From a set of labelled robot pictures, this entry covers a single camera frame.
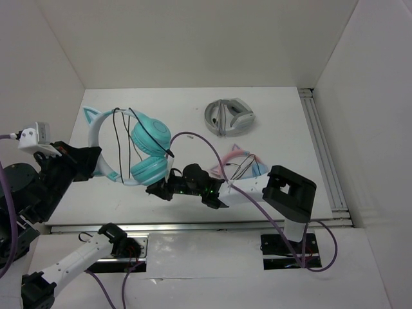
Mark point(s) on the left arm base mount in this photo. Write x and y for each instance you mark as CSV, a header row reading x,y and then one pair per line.
x,y
134,255

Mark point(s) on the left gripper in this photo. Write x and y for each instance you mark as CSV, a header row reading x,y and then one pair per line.
x,y
84,159

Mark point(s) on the aluminium rail right side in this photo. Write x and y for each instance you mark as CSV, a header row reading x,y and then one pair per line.
x,y
330,178

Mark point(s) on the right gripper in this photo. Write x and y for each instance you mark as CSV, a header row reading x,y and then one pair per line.
x,y
161,189

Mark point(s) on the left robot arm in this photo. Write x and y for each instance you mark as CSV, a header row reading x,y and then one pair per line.
x,y
29,197

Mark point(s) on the aluminium rail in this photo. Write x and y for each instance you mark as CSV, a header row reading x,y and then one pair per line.
x,y
330,178
175,227

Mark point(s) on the pink blue cat-ear headphones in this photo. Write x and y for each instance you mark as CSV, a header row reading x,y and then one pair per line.
x,y
239,164

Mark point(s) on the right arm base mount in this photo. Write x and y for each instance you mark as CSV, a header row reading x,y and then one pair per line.
x,y
277,256

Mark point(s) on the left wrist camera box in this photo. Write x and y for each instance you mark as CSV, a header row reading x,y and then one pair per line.
x,y
35,137

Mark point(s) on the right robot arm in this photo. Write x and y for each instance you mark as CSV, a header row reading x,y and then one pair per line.
x,y
287,192

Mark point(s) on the grey white folded headphones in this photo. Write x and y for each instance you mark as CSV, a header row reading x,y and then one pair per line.
x,y
228,117

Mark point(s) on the aluminium rail front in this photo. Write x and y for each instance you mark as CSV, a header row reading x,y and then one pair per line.
x,y
175,227

